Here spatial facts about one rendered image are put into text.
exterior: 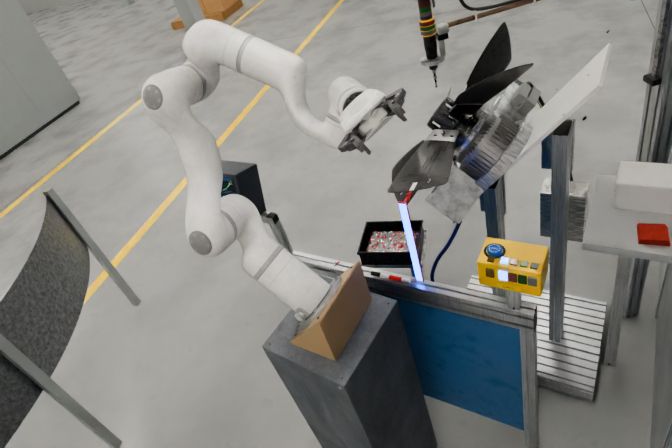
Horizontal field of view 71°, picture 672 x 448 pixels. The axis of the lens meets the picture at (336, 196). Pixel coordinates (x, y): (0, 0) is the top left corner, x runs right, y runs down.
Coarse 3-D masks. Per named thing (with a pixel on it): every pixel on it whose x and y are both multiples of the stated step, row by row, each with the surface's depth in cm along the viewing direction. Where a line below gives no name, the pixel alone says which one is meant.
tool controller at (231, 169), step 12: (228, 168) 161; (240, 168) 160; (252, 168) 161; (228, 180) 158; (240, 180) 157; (252, 180) 162; (228, 192) 160; (240, 192) 158; (252, 192) 163; (264, 204) 169
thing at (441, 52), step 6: (444, 24) 131; (438, 30) 131; (444, 30) 131; (438, 36) 132; (444, 36) 132; (438, 42) 133; (438, 48) 135; (444, 48) 134; (438, 54) 137; (444, 54) 136; (420, 60) 138; (426, 60) 137; (432, 60) 135; (438, 60) 135
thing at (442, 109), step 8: (440, 104) 163; (448, 104) 154; (440, 112) 154; (448, 112) 154; (432, 120) 156; (440, 120) 154; (448, 120) 154; (456, 120) 153; (464, 120) 155; (472, 120) 153; (432, 128) 159; (440, 128) 156; (448, 128) 155; (456, 128) 155; (464, 128) 154; (472, 128) 152; (464, 136) 153; (456, 144) 156
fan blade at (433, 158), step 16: (432, 144) 151; (448, 144) 148; (416, 160) 149; (432, 160) 145; (448, 160) 142; (400, 176) 149; (416, 176) 143; (432, 176) 139; (448, 176) 135; (400, 192) 143
